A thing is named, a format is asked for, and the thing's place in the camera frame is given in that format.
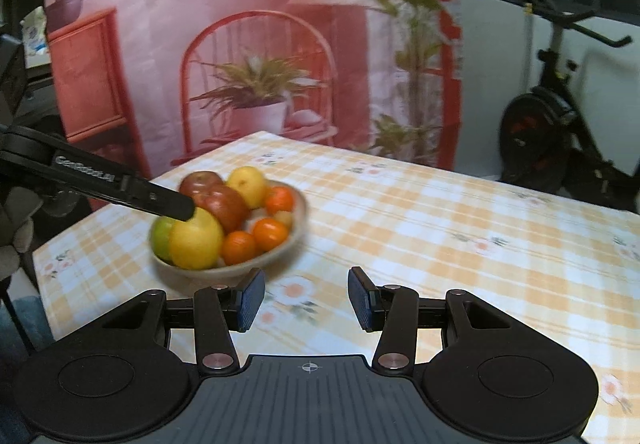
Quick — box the printed pink backdrop cloth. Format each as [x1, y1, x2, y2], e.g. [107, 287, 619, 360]
[46, 0, 462, 174]

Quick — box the gloved left hand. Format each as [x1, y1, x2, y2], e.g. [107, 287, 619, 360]
[1, 187, 42, 280]

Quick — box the orange plaid tablecloth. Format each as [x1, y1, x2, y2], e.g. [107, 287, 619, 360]
[31, 131, 640, 444]

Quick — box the beige round plate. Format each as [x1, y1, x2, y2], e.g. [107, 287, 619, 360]
[149, 175, 308, 282]

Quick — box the yellow lemon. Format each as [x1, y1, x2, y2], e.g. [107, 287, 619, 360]
[226, 167, 269, 210]
[168, 208, 224, 271]

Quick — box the large red apple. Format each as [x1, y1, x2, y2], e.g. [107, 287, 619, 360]
[193, 185, 250, 234]

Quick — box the dark red apple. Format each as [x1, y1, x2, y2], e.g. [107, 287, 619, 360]
[178, 171, 224, 197]

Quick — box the green apple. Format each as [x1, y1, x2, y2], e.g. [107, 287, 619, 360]
[150, 216, 176, 263]

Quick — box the black exercise bike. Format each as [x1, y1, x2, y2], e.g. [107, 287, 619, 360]
[498, 0, 639, 213]

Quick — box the small brown round fruit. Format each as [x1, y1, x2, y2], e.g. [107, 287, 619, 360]
[273, 211, 294, 230]

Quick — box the orange mandarin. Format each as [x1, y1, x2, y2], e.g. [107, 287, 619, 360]
[262, 186, 295, 216]
[252, 217, 290, 252]
[220, 230, 257, 266]

